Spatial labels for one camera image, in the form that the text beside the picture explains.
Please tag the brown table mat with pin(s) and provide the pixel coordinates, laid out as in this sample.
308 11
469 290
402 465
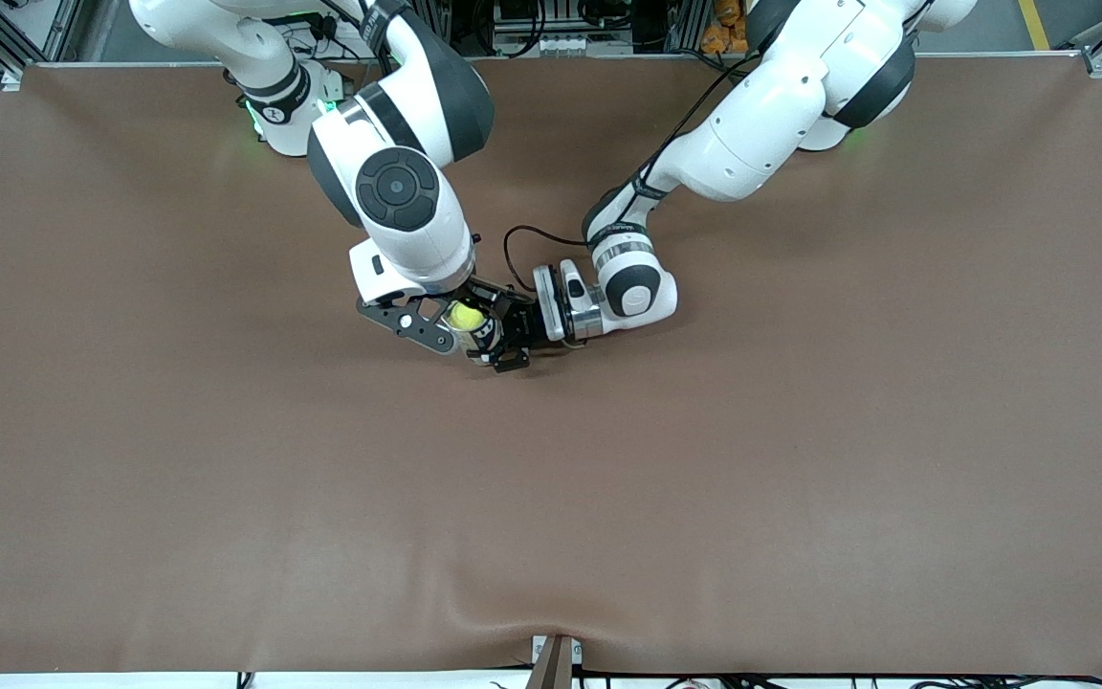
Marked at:
551 526

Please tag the orange packaged goods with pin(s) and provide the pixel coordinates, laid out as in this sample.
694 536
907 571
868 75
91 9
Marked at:
725 36

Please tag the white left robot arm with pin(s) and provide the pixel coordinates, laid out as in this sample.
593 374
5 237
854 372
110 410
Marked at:
761 115

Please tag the black equipment box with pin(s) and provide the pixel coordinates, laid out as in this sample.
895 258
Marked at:
522 14

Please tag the aluminium frame post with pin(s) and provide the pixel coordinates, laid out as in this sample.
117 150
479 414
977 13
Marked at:
685 24

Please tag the yellow tennis ball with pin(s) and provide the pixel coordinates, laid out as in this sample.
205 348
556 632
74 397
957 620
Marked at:
464 315

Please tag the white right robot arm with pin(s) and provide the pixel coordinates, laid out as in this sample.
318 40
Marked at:
407 191

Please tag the white terminal block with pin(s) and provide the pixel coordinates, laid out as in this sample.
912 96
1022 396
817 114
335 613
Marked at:
565 44

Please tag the silver blue tennis ball can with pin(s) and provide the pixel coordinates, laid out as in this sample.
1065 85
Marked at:
484 344

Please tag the white power strip black plugs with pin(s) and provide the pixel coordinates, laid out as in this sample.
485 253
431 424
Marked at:
336 29

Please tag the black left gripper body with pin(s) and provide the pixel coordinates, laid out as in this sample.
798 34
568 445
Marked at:
523 327

